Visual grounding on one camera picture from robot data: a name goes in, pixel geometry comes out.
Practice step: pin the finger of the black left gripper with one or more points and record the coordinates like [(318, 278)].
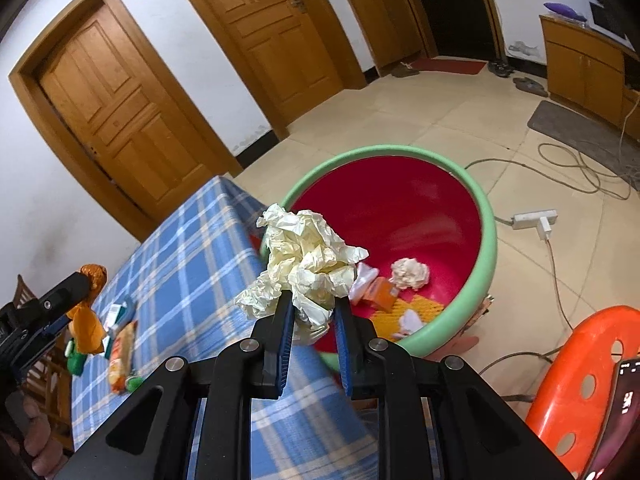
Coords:
[(47, 316)]

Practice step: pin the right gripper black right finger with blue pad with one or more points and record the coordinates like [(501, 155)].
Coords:
[(352, 334)]

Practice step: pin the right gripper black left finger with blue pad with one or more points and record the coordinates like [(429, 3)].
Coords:
[(275, 336)]

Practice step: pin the yellow ridged sponge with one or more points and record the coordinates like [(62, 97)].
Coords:
[(406, 317)]

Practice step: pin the orange plastic bag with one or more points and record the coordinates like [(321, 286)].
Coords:
[(85, 326)]

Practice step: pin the cream paper ball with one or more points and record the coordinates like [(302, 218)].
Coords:
[(409, 273)]

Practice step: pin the large cream paper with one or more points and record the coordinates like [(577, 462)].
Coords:
[(308, 259)]

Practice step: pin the person's left hand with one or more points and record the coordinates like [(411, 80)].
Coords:
[(47, 453)]

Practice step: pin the green white toy bottle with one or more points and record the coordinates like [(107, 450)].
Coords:
[(75, 361)]

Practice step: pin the white teal medicine box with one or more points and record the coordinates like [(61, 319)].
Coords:
[(118, 316)]

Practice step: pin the orange snack packet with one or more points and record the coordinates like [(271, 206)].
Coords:
[(119, 367)]

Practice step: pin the blue plaid tablecloth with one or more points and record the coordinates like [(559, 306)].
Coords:
[(183, 281)]

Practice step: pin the green bottle cap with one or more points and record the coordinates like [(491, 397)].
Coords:
[(133, 383)]

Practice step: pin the left wooden door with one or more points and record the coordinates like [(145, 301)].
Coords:
[(116, 117)]

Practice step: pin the wooden door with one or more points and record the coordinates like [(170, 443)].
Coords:
[(292, 55), (116, 117)]

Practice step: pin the white power strip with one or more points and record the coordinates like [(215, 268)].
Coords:
[(540, 220)]

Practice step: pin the orange plastic stool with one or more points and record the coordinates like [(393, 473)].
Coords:
[(569, 409)]

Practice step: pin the dark shoe by door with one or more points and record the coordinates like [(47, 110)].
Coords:
[(403, 70)]

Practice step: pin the red door mat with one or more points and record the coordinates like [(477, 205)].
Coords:
[(443, 65)]

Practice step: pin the smartphone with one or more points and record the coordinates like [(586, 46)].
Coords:
[(616, 440)]

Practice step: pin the small wooden cabinet panel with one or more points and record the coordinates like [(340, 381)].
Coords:
[(390, 31)]

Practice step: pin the dark slipper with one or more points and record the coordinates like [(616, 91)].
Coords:
[(531, 86)]

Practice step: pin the grey floor mat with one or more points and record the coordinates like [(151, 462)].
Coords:
[(598, 142)]

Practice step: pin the middle wooden door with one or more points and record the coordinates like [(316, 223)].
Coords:
[(292, 55)]

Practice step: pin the wooden sideboard cabinet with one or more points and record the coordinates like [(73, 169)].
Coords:
[(592, 73)]

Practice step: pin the purple object on cabinet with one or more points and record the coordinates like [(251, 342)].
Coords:
[(565, 11)]

